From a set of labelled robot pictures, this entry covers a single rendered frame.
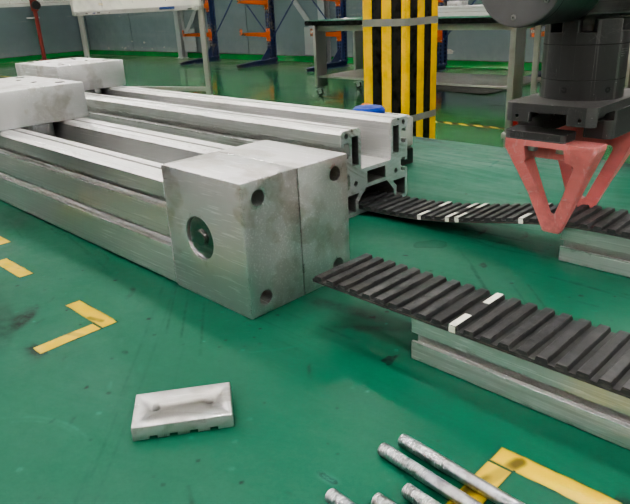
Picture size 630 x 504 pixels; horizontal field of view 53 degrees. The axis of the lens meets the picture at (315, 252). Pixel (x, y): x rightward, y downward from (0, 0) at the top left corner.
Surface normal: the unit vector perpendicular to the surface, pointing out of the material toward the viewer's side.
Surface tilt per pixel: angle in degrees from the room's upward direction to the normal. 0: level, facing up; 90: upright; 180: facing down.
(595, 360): 0
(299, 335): 0
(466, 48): 90
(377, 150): 90
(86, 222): 90
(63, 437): 0
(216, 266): 90
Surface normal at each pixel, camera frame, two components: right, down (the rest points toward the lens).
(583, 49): -0.38, 0.36
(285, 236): 0.71, 0.23
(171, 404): -0.05, -0.93
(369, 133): -0.70, 0.29
